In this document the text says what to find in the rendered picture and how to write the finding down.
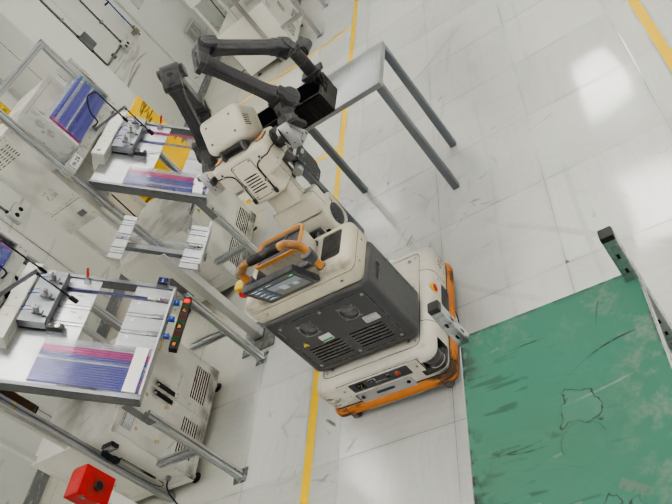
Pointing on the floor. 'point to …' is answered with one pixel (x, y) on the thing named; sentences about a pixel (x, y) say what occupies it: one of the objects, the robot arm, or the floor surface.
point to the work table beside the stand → (367, 70)
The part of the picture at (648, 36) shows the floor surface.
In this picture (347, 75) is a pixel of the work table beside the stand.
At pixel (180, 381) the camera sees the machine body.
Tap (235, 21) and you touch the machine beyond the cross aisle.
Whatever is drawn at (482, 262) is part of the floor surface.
